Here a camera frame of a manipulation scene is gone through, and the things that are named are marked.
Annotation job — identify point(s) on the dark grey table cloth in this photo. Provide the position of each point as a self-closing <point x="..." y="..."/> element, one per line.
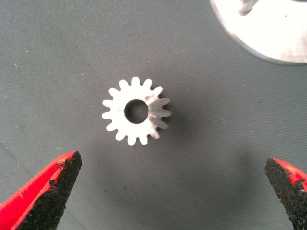
<point x="60" y="60"/>

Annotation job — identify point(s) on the round metal carrier plate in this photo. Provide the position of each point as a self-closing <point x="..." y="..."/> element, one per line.
<point x="268" y="31"/>

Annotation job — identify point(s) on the steel planetary gear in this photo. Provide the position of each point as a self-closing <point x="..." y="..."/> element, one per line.
<point x="115" y="115"/>

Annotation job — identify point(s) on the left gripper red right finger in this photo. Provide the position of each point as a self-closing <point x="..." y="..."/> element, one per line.
<point x="290" y="191"/>

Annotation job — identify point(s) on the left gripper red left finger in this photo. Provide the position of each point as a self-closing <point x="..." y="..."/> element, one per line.
<point x="36" y="203"/>

